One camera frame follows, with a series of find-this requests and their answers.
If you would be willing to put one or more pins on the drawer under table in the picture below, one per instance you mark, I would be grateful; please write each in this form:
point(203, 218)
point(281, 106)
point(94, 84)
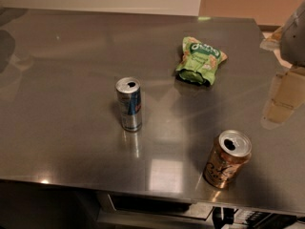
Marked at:
point(155, 213)

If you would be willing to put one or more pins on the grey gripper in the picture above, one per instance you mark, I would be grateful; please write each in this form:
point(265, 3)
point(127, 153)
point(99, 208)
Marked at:
point(294, 43)

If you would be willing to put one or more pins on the orange soda can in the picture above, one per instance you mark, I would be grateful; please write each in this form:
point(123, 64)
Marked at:
point(230, 152)

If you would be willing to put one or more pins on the black items under table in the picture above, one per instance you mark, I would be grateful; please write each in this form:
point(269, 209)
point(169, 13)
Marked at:
point(228, 218)

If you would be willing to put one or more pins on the green rice chip bag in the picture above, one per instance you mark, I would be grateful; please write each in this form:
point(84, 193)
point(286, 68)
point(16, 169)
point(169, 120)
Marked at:
point(200, 62)

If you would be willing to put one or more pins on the silver blue energy drink can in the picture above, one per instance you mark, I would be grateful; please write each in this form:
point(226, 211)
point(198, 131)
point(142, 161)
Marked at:
point(129, 99)

